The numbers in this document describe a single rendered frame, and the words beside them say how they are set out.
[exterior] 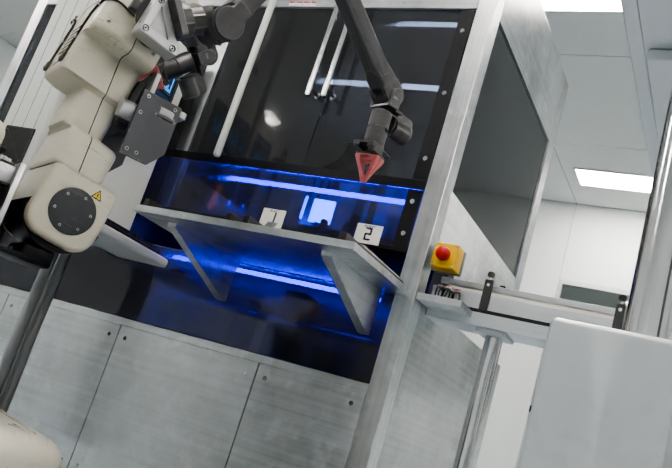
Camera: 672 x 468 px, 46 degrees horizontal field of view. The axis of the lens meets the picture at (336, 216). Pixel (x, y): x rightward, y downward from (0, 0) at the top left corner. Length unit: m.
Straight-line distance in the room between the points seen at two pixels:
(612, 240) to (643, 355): 6.55
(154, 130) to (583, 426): 1.48
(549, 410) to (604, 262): 6.50
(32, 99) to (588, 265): 5.35
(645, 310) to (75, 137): 1.37
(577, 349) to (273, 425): 1.83
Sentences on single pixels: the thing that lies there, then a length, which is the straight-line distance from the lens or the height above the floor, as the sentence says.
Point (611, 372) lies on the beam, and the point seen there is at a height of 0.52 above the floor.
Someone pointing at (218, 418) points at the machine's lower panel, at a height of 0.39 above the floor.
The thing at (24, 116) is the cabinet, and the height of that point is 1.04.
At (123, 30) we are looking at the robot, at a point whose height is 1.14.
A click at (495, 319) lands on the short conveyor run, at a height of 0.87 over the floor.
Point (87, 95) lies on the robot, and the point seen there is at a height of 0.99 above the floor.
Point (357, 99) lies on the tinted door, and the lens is 2.56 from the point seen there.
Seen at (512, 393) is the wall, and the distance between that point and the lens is 6.85.
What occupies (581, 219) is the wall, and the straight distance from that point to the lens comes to 7.16.
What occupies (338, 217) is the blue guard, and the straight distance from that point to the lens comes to 2.38.
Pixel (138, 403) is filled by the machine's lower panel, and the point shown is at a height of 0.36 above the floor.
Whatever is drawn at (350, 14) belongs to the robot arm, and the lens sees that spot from 2.09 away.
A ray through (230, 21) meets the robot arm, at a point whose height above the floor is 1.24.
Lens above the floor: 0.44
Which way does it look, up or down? 15 degrees up
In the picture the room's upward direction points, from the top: 18 degrees clockwise
